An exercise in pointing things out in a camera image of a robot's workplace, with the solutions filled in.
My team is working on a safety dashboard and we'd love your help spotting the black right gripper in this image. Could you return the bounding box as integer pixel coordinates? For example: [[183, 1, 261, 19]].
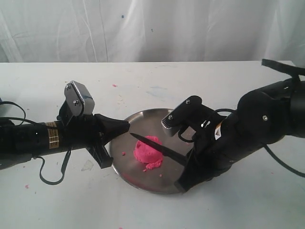
[[174, 85, 293, 192]]

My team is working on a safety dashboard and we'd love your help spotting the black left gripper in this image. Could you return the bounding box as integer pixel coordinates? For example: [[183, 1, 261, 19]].
[[35, 114, 130, 168]]

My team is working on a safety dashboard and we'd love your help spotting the black kitchen knife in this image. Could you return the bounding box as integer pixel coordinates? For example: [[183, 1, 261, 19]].
[[130, 133, 179, 162]]

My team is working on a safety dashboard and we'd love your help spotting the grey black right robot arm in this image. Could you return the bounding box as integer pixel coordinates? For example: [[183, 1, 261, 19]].
[[175, 59, 305, 192]]

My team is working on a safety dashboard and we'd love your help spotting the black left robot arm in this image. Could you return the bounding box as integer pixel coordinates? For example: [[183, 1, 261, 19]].
[[0, 114, 130, 169]]

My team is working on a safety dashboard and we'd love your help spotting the round steel plate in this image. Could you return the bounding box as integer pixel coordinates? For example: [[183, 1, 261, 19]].
[[109, 108, 193, 194]]

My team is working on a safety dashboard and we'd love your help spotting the white backdrop sheet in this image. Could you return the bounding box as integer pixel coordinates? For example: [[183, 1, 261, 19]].
[[0, 0, 305, 66]]

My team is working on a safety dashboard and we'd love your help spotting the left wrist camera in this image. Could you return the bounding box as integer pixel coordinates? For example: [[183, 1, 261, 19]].
[[57, 80, 95, 126]]

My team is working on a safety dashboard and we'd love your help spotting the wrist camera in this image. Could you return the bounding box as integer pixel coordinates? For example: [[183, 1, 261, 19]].
[[161, 95, 214, 137], [57, 80, 95, 126]]

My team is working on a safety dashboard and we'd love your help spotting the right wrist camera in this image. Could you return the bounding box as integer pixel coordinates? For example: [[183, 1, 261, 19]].
[[161, 95, 214, 137]]

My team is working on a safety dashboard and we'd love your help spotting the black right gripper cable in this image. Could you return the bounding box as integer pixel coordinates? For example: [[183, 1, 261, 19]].
[[262, 143, 305, 178]]

